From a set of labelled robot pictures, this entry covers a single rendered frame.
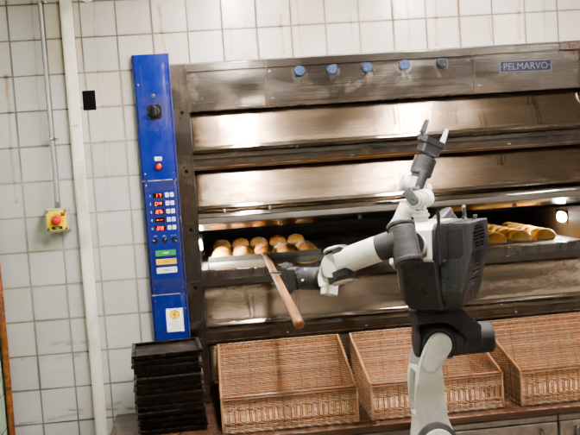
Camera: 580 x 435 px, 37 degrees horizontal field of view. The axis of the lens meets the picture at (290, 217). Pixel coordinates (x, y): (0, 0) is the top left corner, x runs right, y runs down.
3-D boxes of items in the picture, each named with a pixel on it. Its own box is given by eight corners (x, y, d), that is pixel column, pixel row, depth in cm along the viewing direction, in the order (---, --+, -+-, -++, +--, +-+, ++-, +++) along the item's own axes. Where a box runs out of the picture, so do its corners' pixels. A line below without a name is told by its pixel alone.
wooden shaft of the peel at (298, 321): (305, 329, 246) (304, 318, 246) (294, 330, 246) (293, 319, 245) (269, 260, 416) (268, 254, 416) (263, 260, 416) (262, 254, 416)
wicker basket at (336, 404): (219, 404, 393) (215, 343, 391) (343, 392, 397) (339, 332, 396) (220, 437, 344) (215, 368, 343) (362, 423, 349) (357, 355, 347)
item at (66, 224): (48, 231, 383) (47, 208, 382) (72, 230, 384) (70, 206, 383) (46, 232, 376) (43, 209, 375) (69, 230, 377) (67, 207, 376)
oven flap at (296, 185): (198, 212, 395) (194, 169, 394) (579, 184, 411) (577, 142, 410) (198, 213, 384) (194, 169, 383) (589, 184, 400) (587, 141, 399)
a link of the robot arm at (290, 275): (277, 264, 337) (304, 264, 331) (290, 261, 345) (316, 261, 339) (280, 296, 338) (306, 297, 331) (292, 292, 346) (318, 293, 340)
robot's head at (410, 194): (433, 200, 310) (421, 183, 312) (425, 202, 303) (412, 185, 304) (420, 211, 313) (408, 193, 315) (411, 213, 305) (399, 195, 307)
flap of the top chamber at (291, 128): (193, 154, 386) (190, 113, 392) (583, 128, 403) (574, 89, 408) (193, 151, 382) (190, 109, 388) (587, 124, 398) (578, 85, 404)
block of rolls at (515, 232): (430, 236, 476) (430, 227, 476) (515, 230, 480) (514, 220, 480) (463, 247, 416) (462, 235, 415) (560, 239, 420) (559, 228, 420)
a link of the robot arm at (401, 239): (389, 270, 296) (425, 258, 290) (377, 265, 289) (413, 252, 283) (383, 238, 300) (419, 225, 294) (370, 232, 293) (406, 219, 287)
